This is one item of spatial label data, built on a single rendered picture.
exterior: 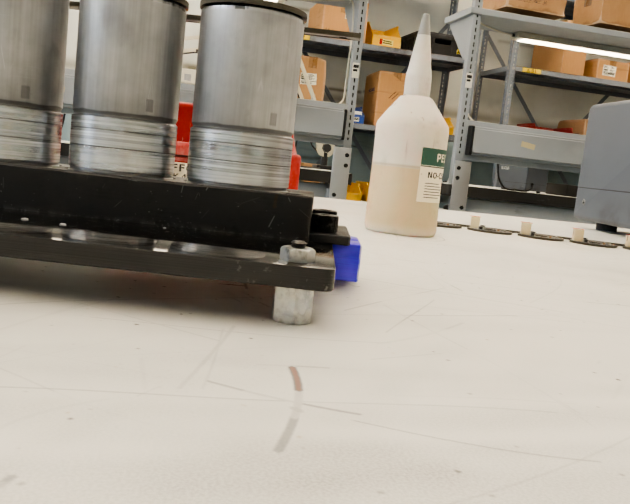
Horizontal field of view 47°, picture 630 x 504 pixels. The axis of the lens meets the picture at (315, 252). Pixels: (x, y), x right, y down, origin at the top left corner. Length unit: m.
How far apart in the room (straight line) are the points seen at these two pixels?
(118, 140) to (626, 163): 0.43
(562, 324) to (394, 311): 0.04
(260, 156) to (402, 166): 0.17
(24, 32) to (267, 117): 0.06
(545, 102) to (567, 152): 2.42
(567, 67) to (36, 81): 4.59
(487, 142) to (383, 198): 2.33
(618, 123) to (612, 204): 0.06
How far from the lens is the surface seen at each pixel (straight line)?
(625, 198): 0.55
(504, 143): 2.68
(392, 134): 0.33
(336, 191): 2.50
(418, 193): 0.33
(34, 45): 0.18
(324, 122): 2.47
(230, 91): 0.17
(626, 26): 3.01
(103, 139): 0.17
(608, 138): 0.58
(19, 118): 0.18
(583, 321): 0.17
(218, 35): 0.17
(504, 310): 0.17
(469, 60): 2.68
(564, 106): 5.27
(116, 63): 0.17
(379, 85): 4.32
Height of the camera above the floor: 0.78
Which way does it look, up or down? 7 degrees down
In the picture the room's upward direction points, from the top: 6 degrees clockwise
